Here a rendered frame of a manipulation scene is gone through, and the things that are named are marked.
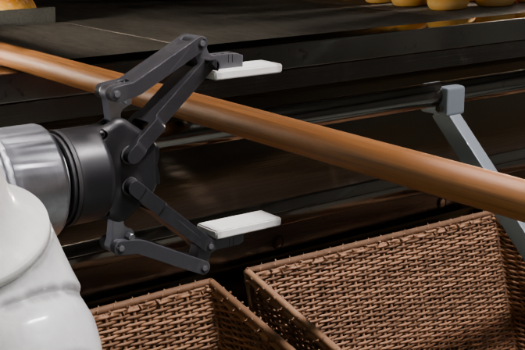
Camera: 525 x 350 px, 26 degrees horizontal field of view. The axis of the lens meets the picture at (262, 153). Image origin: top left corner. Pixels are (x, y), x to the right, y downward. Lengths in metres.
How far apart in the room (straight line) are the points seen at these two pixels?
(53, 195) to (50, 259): 0.17
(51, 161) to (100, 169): 0.04
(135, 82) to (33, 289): 0.28
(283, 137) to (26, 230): 0.39
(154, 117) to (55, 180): 0.11
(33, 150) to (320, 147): 0.26
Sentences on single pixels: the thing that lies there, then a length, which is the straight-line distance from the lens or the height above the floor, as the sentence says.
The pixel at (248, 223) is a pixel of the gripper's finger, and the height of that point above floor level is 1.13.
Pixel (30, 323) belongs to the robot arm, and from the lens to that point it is 0.64.
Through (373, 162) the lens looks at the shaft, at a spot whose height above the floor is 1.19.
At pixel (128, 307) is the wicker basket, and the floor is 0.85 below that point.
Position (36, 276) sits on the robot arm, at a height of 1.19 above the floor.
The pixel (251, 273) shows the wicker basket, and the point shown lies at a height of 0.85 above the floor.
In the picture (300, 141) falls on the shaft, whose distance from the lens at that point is 0.99.
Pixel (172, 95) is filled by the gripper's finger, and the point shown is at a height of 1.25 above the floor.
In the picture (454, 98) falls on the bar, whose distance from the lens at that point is 1.40.
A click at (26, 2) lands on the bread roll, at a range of 1.99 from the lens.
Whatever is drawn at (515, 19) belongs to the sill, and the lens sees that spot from 2.08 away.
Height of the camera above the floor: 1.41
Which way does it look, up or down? 13 degrees down
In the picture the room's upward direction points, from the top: straight up
